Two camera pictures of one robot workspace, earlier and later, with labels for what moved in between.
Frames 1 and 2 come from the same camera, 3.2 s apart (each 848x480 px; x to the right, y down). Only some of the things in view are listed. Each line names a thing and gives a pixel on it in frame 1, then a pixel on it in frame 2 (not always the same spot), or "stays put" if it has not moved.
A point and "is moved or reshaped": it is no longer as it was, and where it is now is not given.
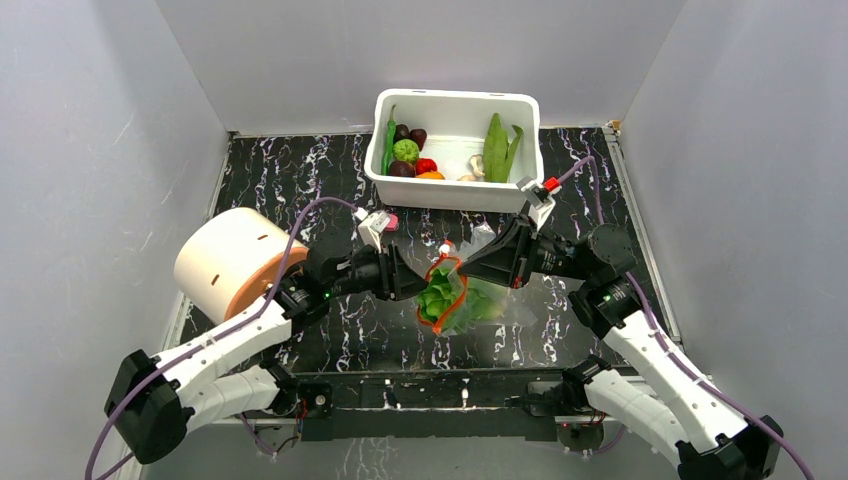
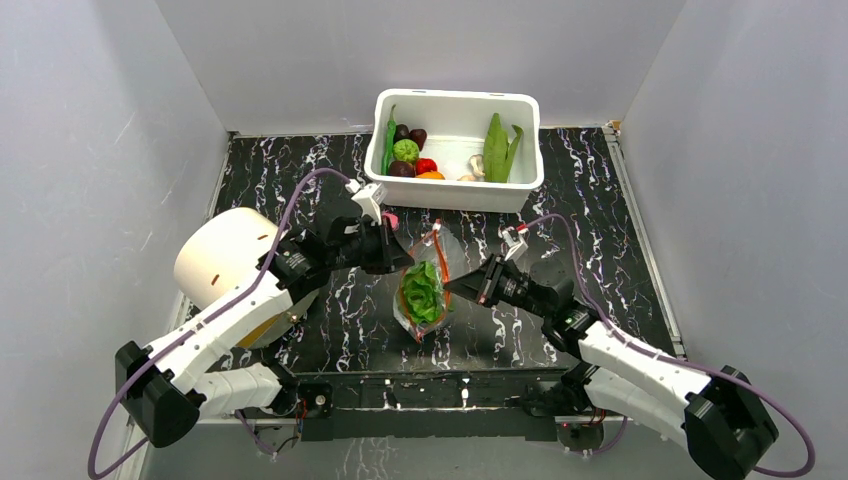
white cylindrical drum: x=226 y=259 stays put
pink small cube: x=393 y=223 stays put
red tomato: x=424 y=165 stays put
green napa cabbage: x=453 y=304 is moved or reshaped
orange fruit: x=431 y=175 stays put
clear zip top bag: x=451 y=302 is moved or reshaped
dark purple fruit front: x=401 y=168 stays put
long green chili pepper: x=391 y=136 stays put
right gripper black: x=521 y=252 to x=491 y=282
